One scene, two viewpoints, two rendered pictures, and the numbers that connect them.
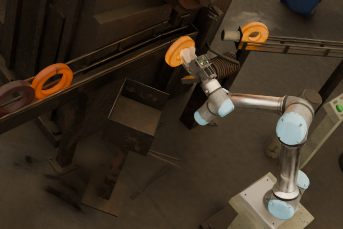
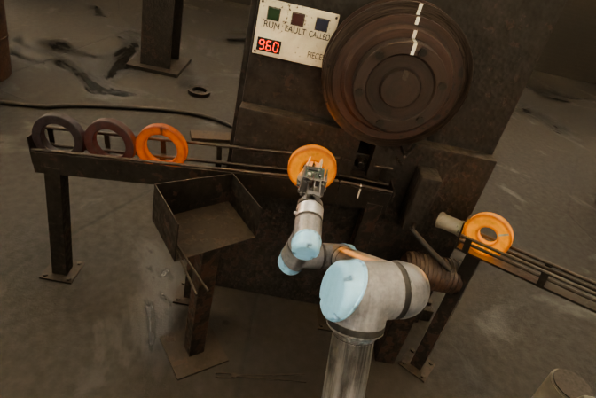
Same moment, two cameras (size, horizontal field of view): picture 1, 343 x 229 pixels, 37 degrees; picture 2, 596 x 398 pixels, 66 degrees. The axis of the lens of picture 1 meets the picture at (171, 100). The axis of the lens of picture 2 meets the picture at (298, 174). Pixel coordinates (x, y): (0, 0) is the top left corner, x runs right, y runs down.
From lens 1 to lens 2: 1.62 m
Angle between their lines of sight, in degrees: 45
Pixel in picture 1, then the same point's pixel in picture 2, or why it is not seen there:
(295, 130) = (338, 286)
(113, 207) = (184, 367)
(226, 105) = (301, 236)
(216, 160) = not seen: outside the picture
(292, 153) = (337, 350)
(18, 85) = (111, 122)
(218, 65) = (419, 260)
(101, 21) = (244, 105)
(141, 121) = (217, 230)
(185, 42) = (312, 149)
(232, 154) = not seen: outside the picture
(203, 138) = (386, 382)
